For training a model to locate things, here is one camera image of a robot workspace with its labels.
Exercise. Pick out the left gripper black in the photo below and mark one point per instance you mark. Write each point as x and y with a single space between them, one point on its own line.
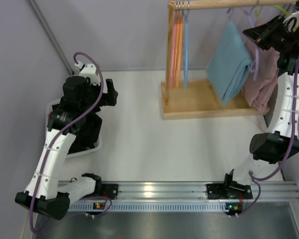
90 132

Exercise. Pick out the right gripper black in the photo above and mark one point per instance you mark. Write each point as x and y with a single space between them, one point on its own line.
260 36

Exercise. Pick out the purple clothes hanger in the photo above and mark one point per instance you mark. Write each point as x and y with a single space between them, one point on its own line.
255 65

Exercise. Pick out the blue trousers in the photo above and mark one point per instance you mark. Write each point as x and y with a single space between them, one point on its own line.
230 65

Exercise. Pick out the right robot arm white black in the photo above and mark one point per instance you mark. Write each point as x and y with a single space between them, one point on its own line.
280 141

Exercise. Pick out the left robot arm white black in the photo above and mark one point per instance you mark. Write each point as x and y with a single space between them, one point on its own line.
43 195

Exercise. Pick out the green clothes hanger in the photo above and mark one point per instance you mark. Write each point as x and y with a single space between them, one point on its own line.
282 10

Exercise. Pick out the pink trousers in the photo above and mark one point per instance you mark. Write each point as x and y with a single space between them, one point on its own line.
258 92

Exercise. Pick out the orange clothes hanger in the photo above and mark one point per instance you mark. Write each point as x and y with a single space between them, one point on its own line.
179 42

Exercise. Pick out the blue clothes hanger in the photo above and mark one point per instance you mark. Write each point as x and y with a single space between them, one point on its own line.
186 48

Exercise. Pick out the pink clothes hanger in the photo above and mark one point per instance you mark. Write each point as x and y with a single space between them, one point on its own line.
173 52

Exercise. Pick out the black clothes pile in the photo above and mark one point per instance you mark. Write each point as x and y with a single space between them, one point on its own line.
86 130

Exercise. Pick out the white laundry basket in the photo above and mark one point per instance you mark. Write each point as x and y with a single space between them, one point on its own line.
97 144

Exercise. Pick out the wooden clothes rack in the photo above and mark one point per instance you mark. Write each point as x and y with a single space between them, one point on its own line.
199 100

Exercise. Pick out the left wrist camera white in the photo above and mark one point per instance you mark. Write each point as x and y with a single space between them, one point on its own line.
88 70

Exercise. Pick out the aluminium mounting rail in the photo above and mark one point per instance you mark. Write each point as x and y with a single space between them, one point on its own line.
181 197

